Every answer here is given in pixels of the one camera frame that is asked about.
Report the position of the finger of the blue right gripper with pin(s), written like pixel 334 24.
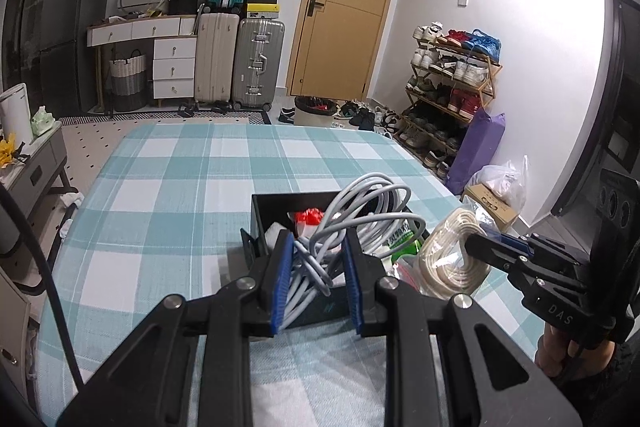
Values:
pixel 514 242
pixel 496 255

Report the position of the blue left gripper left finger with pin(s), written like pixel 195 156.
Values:
pixel 281 268

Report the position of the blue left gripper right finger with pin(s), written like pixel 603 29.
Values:
pixel 352 285

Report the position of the cream shoelaces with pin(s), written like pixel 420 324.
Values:
pixel 445 268

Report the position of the red white plastic bag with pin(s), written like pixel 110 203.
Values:
pixel 310 216

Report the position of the black cardboard box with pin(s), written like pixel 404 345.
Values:
pixel 374 208

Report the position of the right hand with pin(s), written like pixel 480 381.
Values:
pixel 554 347

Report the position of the cardboard box on floor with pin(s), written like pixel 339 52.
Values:
pixel 503 215

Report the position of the green round object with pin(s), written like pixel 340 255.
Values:
pixel 403 242

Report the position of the purple bag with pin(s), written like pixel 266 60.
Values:
pixel 478 147

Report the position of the checkered teal tablecloth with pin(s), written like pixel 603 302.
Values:
pixel 165 206

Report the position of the wooden shoe rack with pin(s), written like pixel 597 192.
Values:
pixel 453 78

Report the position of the round bin with shoes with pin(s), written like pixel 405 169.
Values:
pixel 312 111

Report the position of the wooden door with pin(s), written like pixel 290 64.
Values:
pixel 335 46

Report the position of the silver suitcase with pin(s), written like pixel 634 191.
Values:
pixel 256 63

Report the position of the woven laundry basket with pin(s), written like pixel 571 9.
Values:
pixel 127 81

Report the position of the grey side cabinet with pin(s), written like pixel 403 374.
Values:
pixel 41 174

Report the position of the beige suitcase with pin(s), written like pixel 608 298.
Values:
pixel 215 47

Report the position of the white drawer desk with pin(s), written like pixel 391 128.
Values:
pixel 167 45

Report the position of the pale green toy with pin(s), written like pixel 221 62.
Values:
pixel 41 122

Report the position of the yellow snack bag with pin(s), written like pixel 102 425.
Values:
pixel 10 149

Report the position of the white small appliance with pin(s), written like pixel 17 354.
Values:
pixel 15 114

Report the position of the grey refrigerator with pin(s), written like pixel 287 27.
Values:
pixel 66 62

